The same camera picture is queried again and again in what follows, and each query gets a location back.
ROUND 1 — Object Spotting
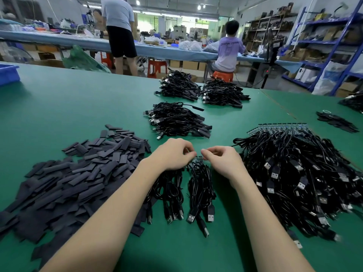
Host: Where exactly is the blue plastic bin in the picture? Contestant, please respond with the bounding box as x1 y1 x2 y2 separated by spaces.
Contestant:
0 63 20 87

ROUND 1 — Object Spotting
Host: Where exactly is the person's left forearm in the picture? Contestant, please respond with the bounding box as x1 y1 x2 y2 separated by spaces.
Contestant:
41 160 171 272

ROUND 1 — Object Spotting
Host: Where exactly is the long blue work table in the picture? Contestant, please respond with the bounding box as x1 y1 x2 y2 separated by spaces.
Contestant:
0 30 304 67

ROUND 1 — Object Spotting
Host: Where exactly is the blue metal shelving rack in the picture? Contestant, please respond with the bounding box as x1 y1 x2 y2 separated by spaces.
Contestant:
282 0 363 97

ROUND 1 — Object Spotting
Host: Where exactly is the small bundle of cables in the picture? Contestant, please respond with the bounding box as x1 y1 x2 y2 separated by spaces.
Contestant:
316 110 360 134

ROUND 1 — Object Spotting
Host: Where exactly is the person's right forearm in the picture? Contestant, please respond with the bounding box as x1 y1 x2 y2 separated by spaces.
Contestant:
233 175 315 272

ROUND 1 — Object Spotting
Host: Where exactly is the heap of finished black cables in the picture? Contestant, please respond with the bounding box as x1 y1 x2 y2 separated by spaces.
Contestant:
144 102 213 141

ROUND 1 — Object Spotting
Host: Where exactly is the huge heap of black cables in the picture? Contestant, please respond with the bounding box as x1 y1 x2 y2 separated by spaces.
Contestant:
338 90 363 114

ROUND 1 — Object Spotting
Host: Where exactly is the green plastic bag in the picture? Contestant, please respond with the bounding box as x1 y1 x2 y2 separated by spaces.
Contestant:
61 45 111 74

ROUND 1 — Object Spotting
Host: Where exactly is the black tripod stand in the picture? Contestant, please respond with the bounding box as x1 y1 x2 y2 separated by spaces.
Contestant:
248 25 284 90

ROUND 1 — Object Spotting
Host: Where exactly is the bundle of black cables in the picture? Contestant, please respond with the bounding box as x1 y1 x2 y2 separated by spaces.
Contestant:
154 70 203 102
200 78 251 109

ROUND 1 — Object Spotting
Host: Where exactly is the open cardboard box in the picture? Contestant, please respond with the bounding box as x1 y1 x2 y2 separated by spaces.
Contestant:
31 59 64 68

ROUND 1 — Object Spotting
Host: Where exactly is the large pile of black cables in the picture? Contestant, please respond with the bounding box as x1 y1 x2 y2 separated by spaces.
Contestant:
233 126 363 250

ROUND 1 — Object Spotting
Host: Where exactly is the dark storage shelf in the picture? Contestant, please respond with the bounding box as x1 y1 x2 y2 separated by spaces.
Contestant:
243 3 296 53

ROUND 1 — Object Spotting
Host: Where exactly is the person's right hand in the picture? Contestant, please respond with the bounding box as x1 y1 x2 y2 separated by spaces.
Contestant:
201 145 250 187

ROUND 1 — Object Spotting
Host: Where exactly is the white plastic bag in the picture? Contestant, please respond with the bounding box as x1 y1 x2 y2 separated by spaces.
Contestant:
312 61 348 96

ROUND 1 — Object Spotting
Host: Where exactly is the person's left hand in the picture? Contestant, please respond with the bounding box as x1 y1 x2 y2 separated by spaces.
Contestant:
144 138 197 173

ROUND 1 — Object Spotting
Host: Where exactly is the joined bunch of black cables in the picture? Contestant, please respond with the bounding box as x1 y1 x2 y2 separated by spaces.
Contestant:
132 157 218 239

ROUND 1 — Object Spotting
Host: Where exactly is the orange plastic stool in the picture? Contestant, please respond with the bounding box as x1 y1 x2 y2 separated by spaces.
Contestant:
211 70 235 83

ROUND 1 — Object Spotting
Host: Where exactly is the pile of black sleeve strips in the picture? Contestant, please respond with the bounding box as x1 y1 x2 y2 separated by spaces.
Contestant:
0 124 153 264

